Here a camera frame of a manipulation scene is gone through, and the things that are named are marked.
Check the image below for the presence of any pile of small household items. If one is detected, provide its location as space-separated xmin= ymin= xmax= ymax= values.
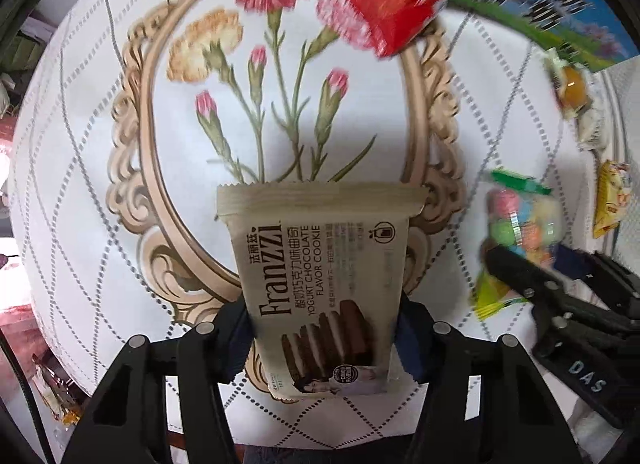
xmin=30 ymin=354 xmax=83 ymax=426

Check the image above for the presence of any cardboard milk box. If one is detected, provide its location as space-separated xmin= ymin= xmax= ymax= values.
xmin=232 ymin=0 xmax=640 ymax=75

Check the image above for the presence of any white floral printed quilt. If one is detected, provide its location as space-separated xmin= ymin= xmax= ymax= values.
xmin=7 ymin=0 xmax=640 ymax=450

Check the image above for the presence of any clear egg yolk pastry packet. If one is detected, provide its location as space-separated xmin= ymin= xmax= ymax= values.
xmin=545 ymin=50 xmax=596 ymax=120

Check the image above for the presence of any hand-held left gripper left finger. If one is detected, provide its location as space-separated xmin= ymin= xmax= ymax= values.
xmin=60 ymin=301 xmax=256 ymax=464

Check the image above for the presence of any olive puffer vest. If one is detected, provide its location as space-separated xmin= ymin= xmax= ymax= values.
xmin=7 ymin=31 xmax=43 ymax=65

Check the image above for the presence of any clear bag of colourful candies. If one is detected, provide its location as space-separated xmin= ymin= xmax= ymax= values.
xmin=472 ymin=169 xmax=563 ymax=320

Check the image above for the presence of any red snack packet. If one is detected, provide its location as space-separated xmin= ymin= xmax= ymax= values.
xmin=340 ymin=0 xmax=457 ymax=59

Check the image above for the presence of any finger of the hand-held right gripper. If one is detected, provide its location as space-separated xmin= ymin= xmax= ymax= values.
xmin=552 ymin=243 xmax=640 ymax=325
xmin=482 ymin=245 xmax=570 ymax=326

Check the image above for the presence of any small yellow panda packet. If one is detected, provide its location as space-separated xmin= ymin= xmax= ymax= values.
xmin=592 ymin=160 xmax=632 ymax=239

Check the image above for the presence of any beige chocolate cookie packet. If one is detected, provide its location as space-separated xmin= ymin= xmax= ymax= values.
xmin=216 ymin=183 xmax=430 ymax=401

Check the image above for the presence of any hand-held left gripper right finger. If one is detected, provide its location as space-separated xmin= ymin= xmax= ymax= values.
xmin=397 ymin=294 xmax=581 ymax=464

